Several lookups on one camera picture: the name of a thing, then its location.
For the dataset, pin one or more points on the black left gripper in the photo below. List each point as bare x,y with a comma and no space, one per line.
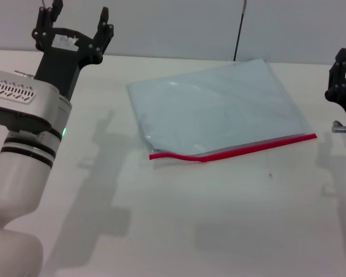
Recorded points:
60,67

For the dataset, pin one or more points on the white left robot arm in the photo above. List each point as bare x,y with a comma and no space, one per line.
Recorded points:
14,176

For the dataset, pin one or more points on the clear document bag red zipper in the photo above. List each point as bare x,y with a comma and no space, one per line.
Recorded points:
216,106

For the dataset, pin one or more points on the black and white wrist camera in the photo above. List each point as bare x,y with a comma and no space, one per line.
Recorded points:
17,98

